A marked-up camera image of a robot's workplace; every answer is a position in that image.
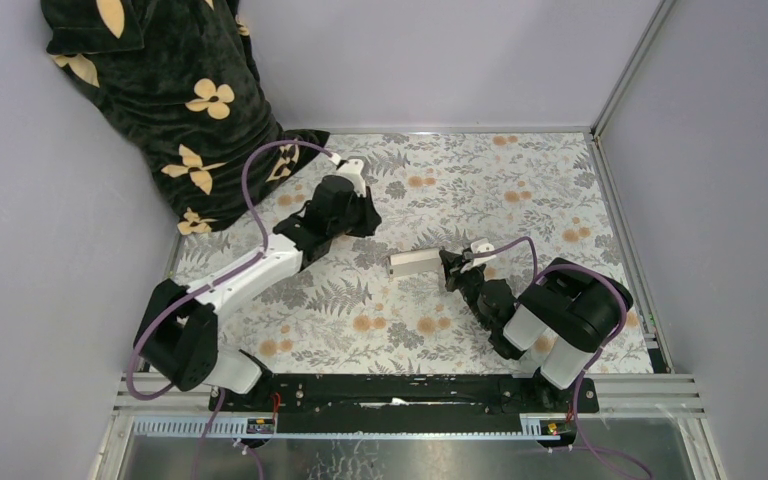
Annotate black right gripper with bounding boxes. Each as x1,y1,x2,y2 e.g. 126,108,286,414
440,251,491,331

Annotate white cardboard paper box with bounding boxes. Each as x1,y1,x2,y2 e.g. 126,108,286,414
388,248,442,278

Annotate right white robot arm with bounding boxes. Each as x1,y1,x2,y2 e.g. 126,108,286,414
439,250,634,412

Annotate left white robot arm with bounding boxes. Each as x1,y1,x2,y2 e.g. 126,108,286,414
134,175,382,411

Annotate floral patterned table cloth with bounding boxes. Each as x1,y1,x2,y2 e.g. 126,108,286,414
147,131,656,375

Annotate black floral plush blanket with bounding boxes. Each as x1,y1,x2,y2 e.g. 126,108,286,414
41,0,329,235

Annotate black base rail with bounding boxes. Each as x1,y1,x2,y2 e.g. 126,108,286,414
221,374,599,414

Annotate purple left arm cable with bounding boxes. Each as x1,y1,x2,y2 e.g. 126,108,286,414
125,139,359,439

